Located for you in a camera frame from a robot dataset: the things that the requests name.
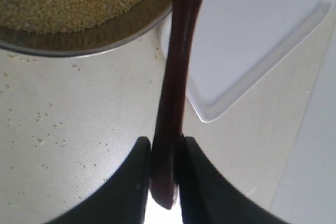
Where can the stainless steel bowl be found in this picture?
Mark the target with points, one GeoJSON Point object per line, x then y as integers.
{"type": "Point", "coordinates": [106, 37]}

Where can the white plastic tray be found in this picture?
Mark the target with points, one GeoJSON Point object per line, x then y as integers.
{"type": "Point", "coordinates": [237, 42]}

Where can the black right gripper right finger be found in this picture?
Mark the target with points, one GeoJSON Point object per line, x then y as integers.
{"type": "Point", "coordinates": [207, 197]}

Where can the dark red wooden spoon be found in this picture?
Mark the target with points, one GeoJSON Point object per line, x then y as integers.
{"type": "Point", "coordinates": [169, 122]}

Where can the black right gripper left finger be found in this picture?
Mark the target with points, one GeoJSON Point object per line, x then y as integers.
{"type": "Point", "coordinates": [122, 198]}

